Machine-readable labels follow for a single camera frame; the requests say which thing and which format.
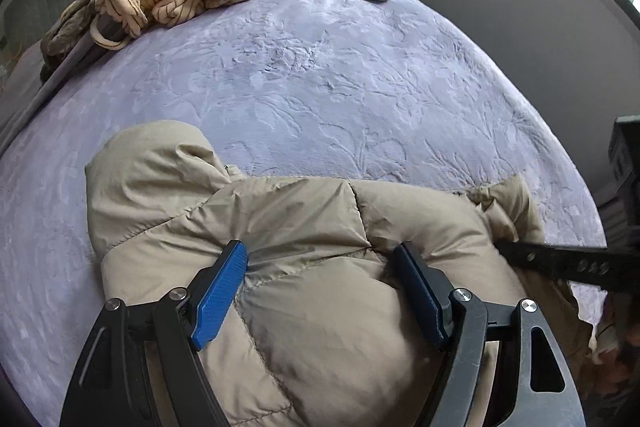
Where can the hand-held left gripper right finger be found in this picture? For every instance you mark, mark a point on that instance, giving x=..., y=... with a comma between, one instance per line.
x=422, y=302

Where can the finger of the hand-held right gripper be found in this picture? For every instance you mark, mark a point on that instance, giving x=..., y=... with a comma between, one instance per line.
x=555, y=263

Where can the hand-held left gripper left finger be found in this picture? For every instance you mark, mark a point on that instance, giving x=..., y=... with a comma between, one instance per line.
x=222, y=292

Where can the beige puffer jacket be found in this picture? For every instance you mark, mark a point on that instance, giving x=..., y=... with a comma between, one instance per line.
x=320, y=287

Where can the person's right hand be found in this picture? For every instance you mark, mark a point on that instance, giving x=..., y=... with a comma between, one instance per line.
x=617, y=342

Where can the lavender embossed bed blanket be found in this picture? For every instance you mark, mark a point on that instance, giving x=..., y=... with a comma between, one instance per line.
x=325, y=82

